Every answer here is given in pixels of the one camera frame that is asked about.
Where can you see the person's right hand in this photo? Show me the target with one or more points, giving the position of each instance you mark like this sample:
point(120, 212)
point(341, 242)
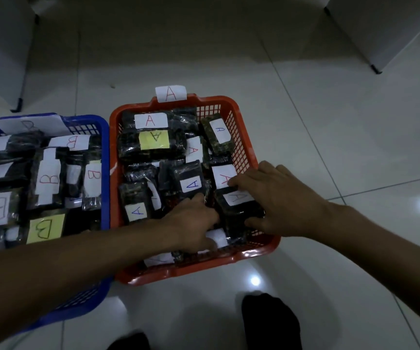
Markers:
point(293, 207)

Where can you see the person's left hand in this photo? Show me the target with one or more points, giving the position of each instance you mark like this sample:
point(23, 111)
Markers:
point(191, 225)

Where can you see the red plastic basket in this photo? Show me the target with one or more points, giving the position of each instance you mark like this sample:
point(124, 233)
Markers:
point(242, 142)

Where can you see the blue plastic basket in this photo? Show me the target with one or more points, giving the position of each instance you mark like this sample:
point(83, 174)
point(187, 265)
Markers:
point(104, 178)

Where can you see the person's left forearm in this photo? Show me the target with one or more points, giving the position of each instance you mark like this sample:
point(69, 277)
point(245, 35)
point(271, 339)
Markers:
point(49, 280)

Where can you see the person's right forearm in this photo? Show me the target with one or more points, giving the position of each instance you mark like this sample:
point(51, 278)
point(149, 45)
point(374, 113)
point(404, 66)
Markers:
point(395, 266)

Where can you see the person's black trouser leg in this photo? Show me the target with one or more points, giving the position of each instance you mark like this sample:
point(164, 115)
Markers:
point(129, 342)
point(272, 324)

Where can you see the small white paper tag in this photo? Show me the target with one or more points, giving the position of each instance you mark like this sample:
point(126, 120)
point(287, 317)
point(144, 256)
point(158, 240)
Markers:
point(171, 93)

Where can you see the large white paper tag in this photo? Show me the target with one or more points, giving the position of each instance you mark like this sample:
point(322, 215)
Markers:
point(31, 125)

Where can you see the white desk side panel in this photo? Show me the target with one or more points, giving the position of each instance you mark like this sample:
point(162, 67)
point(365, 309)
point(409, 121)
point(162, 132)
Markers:
point(2, 43)
point(384, 25)

